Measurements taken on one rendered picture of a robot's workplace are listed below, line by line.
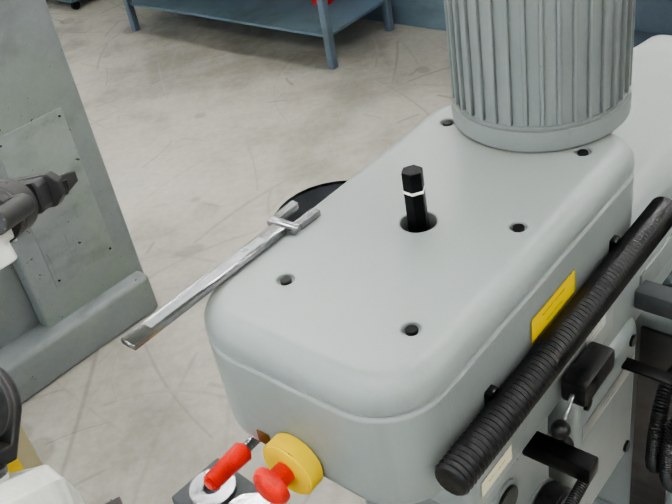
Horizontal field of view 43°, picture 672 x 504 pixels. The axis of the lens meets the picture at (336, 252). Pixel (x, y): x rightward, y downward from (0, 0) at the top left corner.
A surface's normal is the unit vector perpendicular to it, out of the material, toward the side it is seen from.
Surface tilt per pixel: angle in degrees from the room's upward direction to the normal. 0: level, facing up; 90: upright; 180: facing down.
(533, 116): 90
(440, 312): 0
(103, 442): 0
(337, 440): 90
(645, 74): 0
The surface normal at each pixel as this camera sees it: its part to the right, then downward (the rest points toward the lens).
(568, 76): 0.15, 0.56
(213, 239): -0.15, -0.80
